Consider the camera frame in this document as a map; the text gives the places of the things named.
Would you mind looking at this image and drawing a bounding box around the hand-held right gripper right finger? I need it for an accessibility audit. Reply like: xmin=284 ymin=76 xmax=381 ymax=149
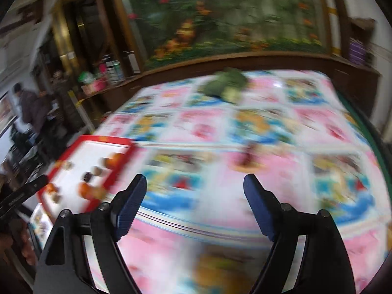
xmin=243 ymin=173 xmax=357 ymax=294

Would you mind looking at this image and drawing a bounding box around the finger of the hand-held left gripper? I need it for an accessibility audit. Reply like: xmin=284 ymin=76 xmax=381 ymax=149
xmin=26 ymin=174 xmax=51 ymax=194

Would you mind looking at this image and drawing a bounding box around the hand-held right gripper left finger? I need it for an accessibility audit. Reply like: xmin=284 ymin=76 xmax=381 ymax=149
xmin=34 ymin=174 xmax=147 ymax=294

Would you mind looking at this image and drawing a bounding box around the person's left hand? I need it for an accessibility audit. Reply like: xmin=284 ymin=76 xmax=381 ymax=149
xmin=17 ymin=225 xmax=39 ymax=267

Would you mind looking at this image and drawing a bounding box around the printed floral tablecloth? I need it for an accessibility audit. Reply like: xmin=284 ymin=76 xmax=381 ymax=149
xmin=29 ymin=69 xmax=387 ymax=294

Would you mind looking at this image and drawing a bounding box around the pink container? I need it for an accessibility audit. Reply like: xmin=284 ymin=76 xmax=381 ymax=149
xmin=82 ymin=79 xmax=108 ymax=95

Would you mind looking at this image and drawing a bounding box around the green bok choy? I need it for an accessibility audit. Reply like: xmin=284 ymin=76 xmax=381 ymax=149
xmin=198 ymin=67 xmax=250 ymax=103

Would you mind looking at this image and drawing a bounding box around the green bottle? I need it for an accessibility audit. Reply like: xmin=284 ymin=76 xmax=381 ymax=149
xmin=113 ymin=60 xmax=124 ymax=82

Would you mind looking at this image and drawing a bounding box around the steel thermos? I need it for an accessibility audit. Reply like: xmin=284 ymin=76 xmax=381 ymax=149
xmin=126 ymin=50 xmax=140 ymax=74

